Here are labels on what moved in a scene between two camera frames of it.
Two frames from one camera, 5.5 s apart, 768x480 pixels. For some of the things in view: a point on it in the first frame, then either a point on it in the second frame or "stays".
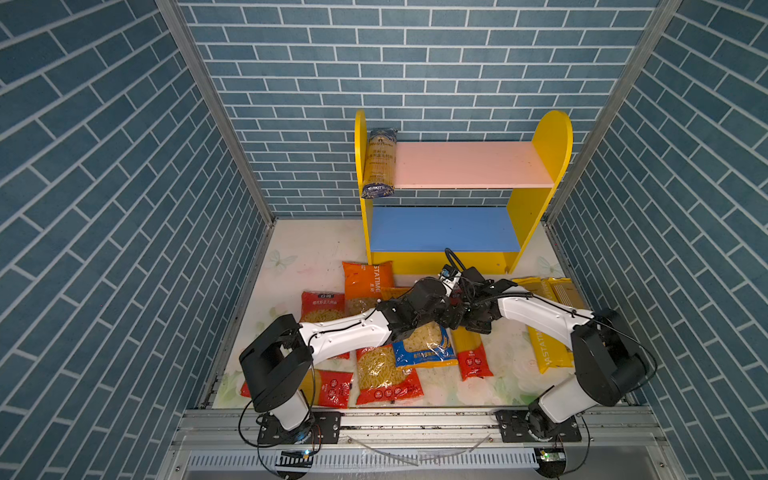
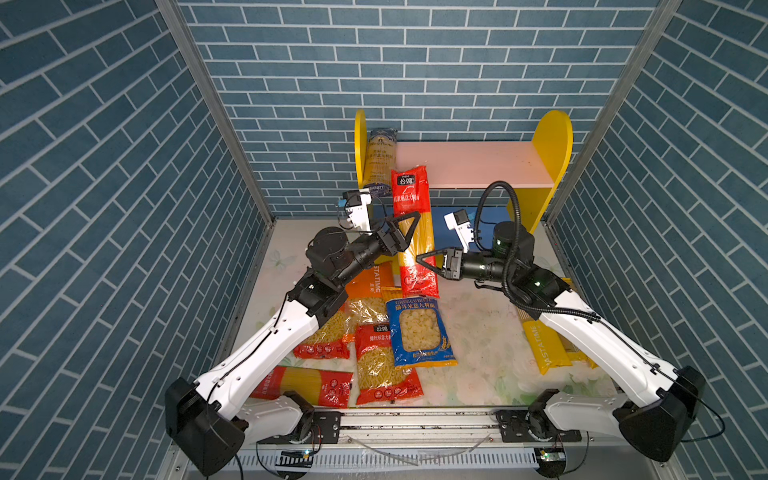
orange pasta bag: x=367 y=281 stays
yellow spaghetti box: x=550 y=353 stays
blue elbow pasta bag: x=429 y=346 stays
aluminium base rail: x=422 y=444 stays
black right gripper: x=480 y=328 → x=454 y=266
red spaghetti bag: x=328 y=389 stays
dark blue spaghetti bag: x=380 y=163 stays
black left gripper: x=442 y=318 → x=394 y=246
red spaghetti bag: x=472 y=356 → x=410 y=195
